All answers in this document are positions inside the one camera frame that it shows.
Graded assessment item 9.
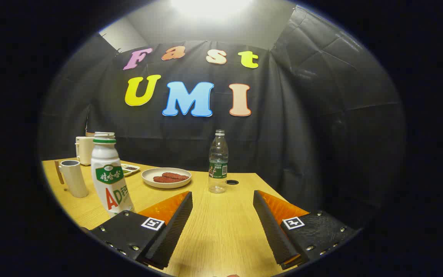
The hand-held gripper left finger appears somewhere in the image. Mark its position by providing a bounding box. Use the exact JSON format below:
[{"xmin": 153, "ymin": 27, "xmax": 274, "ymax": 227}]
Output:
[{"xmin": 90, "ymin": 191, "xmax": 193, "ymax": 270}]

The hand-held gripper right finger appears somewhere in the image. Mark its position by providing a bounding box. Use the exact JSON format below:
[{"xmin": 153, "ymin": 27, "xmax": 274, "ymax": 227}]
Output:
[{"xmin": 253, "ymin": 190, "xmax": 356, "ymax": 270}]

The white juice bottle green label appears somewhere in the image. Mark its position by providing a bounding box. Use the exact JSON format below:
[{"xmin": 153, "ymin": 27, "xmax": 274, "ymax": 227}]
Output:
[{"xmin": 91, "ymin": 132, "xmax": 134, "ymax": 218}]

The white cup with wooden handle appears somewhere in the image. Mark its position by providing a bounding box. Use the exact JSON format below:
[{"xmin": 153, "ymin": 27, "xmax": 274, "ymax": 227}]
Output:
[{"xmin": 54, "ymin": 160, "xmax": 89, "ymax": 198}]

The clear plastic water bottle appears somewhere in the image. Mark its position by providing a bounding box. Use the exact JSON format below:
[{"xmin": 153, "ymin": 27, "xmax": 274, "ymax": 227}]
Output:
[{"xmin": 208, "ymin": 130, "xmax": 229, "ymax": 194}]

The wooden table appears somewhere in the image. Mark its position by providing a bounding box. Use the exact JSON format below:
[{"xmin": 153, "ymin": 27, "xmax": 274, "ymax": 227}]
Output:
[{"xmin": 42, "ymin": 158, "xmax": 310, "ymax": 277}]

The white round plate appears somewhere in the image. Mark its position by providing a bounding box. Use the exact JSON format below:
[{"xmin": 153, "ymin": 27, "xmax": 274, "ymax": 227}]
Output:
[{"xmin": 142, "ymin": 168, "xmax": 192, "ymax": 189}]

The white divided dish with beans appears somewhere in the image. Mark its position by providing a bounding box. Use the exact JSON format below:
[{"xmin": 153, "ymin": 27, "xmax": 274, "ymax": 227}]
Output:
[{"xmin": 121, "ymin": 164, "xmax": 140, "ymax": 177}]

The black backdrop cloth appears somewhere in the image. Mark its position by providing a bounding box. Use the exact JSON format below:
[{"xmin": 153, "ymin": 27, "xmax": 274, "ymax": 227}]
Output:
[{"xmin": 39, "ymin": 6, "xmax": 405, "ymax": 216}]

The cream toaster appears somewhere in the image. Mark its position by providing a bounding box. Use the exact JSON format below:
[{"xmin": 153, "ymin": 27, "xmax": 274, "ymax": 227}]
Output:
[{"xmin": 75, "ymin": 135, "xmax": 96, "ymax": 166}]

